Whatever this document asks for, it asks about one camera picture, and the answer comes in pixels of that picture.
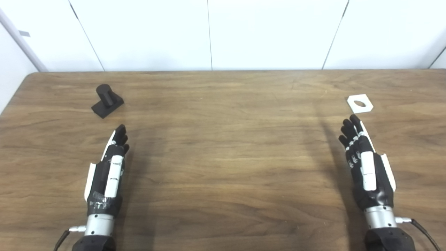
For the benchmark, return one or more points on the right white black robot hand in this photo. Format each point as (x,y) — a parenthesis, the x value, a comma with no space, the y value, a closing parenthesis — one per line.
(368,174)

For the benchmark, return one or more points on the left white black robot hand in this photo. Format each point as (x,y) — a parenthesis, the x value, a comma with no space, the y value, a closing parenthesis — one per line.
(113,174)

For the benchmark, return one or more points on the white square piece with hole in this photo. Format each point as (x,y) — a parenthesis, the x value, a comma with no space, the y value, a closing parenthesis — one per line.
(367,108)

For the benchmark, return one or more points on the black peg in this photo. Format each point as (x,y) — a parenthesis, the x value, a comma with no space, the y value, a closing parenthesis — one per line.
(108,101)

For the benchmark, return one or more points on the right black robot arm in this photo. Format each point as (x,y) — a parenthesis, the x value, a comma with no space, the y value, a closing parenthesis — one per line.
(381,218)

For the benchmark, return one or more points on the grey wall corner strip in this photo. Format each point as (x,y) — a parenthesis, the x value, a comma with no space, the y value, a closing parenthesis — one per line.
(21,42)

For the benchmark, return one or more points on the small grey wall tag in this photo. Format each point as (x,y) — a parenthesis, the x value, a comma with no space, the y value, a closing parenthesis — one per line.
(24,33)

